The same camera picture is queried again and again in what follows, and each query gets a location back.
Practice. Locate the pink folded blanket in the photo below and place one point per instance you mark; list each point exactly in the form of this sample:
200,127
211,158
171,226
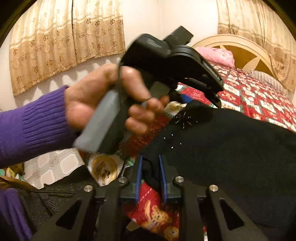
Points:
217,55

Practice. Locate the dark mesh cloth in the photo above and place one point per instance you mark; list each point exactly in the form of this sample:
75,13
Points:
46,199

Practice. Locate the beige floral curtain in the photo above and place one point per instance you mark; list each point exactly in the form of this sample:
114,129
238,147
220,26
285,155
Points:
46,46
254,20

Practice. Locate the striped pillow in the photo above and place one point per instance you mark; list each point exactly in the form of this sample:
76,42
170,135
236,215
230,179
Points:
268,80

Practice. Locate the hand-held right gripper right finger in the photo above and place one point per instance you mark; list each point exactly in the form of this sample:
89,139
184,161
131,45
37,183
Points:
163,178

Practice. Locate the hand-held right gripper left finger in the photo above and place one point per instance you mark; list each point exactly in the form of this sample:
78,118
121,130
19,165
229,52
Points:
138,176

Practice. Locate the person's purple sweater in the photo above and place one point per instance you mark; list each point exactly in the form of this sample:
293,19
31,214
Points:
11,213

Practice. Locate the person's left hand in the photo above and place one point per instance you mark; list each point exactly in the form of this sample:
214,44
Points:
83,99

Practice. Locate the brown woven object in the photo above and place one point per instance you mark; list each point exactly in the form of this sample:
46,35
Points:
16,183

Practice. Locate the red patchwork printed bedspread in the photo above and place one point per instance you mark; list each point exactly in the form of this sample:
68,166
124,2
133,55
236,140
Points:
249,92

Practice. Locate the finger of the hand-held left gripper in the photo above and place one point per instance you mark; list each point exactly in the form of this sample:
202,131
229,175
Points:
215,97

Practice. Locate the person's left forearm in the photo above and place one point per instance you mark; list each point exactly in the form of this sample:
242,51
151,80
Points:
30,125

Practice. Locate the black pants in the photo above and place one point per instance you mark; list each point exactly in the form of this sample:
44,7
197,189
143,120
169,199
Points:
231,150

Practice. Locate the cream wooden headboard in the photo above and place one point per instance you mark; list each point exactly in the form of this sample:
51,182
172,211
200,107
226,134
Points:
245,53

